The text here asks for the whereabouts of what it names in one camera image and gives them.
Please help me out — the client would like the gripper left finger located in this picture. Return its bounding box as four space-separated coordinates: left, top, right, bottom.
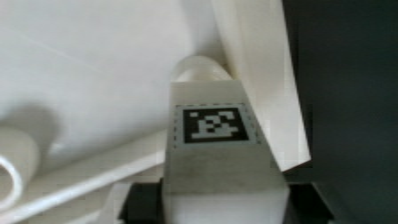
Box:
119 182 163 224

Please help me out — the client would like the white square tabletop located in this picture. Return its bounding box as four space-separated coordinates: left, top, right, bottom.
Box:
0 0 311 224

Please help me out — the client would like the white table leg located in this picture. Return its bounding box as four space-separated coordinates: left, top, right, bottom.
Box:
161 56 289 224

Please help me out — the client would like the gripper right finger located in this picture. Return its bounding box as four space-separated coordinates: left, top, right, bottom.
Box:
282 183 334 224

